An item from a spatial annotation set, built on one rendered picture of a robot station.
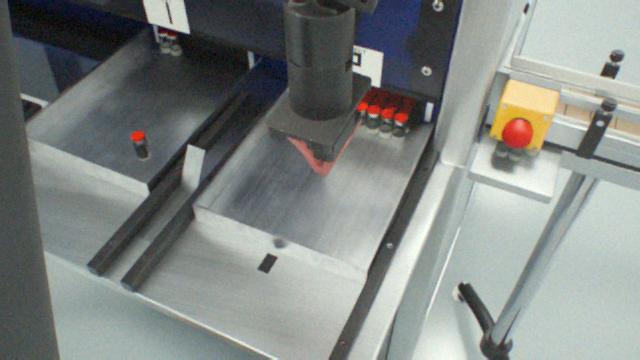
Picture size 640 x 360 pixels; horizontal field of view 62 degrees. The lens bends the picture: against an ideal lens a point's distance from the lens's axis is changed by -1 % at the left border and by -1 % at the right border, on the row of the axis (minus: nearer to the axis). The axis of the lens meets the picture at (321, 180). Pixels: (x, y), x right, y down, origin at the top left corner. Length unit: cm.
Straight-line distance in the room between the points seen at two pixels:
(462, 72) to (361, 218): 25
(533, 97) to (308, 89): 40
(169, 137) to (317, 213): 29
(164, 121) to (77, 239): 26
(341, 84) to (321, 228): 34
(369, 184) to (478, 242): 112
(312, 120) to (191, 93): 55
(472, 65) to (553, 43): 219
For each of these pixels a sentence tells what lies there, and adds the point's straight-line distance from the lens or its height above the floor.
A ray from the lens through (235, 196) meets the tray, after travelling 81.
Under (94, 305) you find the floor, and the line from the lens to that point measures 185.
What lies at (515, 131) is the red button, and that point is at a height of 101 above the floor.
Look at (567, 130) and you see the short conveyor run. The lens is 93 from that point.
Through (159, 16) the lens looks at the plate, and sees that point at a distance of 98.
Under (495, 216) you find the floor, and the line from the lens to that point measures 200.
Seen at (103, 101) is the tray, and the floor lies 88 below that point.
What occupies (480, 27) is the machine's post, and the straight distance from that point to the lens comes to 72.
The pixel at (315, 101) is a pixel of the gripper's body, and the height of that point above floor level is 120.
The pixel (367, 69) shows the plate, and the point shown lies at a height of 102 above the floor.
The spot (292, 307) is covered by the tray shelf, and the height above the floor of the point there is 88.
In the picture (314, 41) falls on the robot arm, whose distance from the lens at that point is 43.
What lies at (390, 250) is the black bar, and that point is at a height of 90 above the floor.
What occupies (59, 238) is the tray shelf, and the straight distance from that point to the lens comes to 84.
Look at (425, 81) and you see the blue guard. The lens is 79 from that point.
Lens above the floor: 149
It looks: 48 degrees down
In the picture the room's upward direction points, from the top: straight up
